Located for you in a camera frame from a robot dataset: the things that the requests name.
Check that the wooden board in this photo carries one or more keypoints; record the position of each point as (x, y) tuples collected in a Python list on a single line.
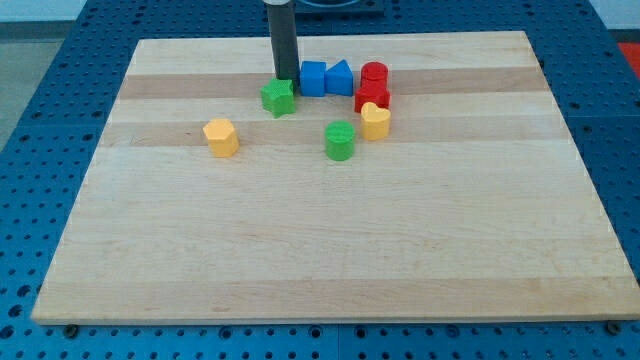
[(477, 207)]

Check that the green star block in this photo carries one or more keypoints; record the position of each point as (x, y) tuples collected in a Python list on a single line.
[(277, 97)]

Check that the green cylinder block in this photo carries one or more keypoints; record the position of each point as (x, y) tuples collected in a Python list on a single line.
[(339, 140)]

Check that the red cylinder block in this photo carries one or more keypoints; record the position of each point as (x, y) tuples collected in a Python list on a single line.
[(374, 74)]

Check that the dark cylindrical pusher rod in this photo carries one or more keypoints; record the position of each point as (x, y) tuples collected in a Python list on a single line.
[(282, 29)]

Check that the yellow heart block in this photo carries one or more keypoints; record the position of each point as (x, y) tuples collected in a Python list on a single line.
[(375, 122)]

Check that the blue cube block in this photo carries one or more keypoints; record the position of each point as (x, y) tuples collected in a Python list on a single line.
[(312, 78)]

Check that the blue triangle block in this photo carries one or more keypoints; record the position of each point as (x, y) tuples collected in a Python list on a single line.
[(339, 79)]

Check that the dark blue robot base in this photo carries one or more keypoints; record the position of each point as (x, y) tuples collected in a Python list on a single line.
[(339, 7)]

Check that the yellow hexagon block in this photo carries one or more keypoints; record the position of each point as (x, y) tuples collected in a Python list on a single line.
[(221, 137)]

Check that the red star block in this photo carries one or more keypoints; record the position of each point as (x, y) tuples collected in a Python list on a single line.
[(378, 95)]

